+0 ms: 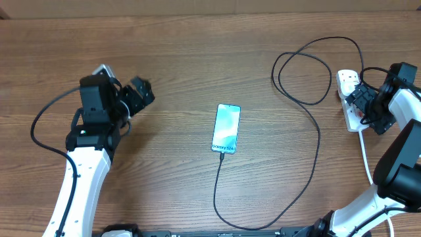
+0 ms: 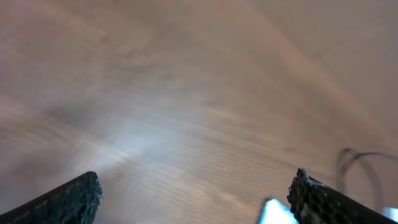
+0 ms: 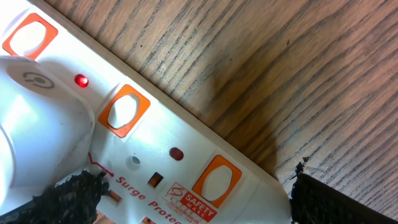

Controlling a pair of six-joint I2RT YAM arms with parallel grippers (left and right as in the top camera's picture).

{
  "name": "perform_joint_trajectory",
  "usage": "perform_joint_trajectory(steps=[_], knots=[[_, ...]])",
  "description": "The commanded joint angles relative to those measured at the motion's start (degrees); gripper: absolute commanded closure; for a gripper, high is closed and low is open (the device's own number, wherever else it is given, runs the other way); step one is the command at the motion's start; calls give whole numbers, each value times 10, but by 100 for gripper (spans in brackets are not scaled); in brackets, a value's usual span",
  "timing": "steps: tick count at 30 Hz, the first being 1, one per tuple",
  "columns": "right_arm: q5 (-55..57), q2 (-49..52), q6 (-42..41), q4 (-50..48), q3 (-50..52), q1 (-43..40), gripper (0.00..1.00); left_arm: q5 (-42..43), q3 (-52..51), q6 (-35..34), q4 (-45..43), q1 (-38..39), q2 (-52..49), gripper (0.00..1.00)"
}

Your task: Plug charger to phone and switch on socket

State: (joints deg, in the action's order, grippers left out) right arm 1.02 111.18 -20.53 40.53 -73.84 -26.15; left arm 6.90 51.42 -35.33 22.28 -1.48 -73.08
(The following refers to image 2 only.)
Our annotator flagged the black charger cable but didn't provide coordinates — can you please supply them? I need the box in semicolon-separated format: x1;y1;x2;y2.
335;147;398;209

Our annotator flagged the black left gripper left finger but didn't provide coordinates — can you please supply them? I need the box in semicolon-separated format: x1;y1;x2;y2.
1;171;103;224

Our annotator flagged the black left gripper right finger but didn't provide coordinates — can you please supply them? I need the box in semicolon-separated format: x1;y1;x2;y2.
287;169;395;224

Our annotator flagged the black Samsung smartphone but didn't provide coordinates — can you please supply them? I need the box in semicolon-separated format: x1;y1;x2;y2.
257;198;298;224

